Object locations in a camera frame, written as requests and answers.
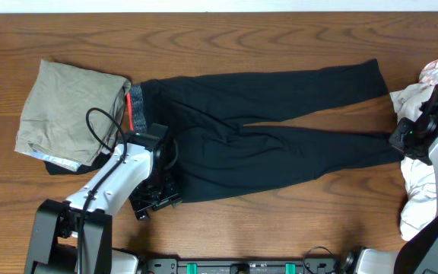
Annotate black leggings with red waistband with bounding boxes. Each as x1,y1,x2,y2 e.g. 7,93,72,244
128,60,402,203

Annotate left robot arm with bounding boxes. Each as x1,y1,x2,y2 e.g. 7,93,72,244
24,124,181,273

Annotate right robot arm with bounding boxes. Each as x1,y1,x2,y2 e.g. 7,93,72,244
344,118,438,273

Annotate white crumpled garment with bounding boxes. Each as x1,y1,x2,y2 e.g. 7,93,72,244
390,59,438,241

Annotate black cloth under bag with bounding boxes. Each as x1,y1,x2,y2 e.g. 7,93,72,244
44,153,110,175

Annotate olive green fabric bag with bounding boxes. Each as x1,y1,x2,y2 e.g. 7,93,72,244
14,59,131,165

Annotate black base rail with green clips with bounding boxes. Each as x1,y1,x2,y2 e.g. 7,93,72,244
104,245,395,274

